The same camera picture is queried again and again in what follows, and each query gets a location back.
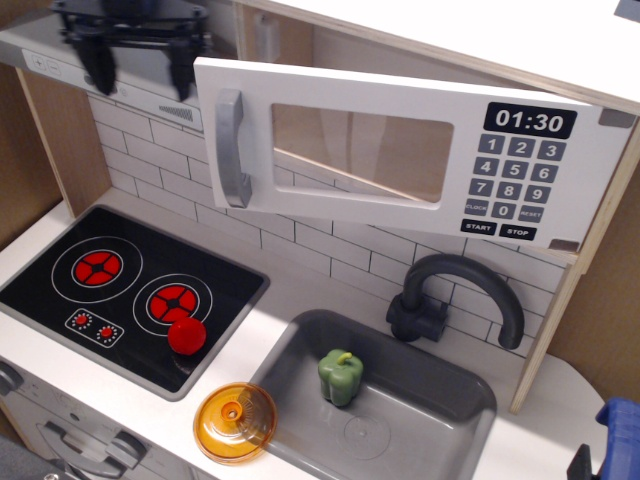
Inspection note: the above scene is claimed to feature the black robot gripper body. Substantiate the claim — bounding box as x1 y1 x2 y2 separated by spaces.
51 0 208 50

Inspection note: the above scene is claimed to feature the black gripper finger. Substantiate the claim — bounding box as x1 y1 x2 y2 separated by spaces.
169 45 195 101
74 42 116 95

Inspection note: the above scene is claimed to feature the grey microwave door handle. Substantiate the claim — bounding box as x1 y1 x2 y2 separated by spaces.
215 89 252 209

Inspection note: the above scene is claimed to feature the white toy microwave door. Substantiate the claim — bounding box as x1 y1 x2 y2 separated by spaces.
194 58 636 252

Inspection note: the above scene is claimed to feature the grey toy range hood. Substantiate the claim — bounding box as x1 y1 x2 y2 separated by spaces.
1 1 235 131

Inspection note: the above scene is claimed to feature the black toy stove top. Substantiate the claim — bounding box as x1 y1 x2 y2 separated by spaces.
1 206 269 401

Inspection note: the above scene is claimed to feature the red toy tomato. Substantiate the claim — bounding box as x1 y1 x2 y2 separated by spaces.
167 317 207 356

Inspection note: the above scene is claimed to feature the dark grey toy faucet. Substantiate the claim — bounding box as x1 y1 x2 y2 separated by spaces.
385 253 526 351

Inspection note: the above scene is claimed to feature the green toy bell pepper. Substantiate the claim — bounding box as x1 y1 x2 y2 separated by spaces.
318 349 364 407

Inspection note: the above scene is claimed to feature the orange transparent pot lid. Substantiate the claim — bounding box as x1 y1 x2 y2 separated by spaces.
193 382 278 465

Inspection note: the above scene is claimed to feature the grey toy oven door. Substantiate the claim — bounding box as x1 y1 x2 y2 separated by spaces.
1 359 197 479

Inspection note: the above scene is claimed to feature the grey toy sink basin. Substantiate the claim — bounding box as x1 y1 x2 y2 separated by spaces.
251 310 496 479

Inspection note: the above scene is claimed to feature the blue plastic object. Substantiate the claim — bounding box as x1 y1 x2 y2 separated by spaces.
596 397 639 480

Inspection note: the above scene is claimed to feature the black clamp part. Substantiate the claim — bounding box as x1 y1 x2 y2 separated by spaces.
566 444 593 480

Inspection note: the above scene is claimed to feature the wooden toy kitchen frame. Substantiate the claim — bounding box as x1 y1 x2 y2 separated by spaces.
1 1 639 410

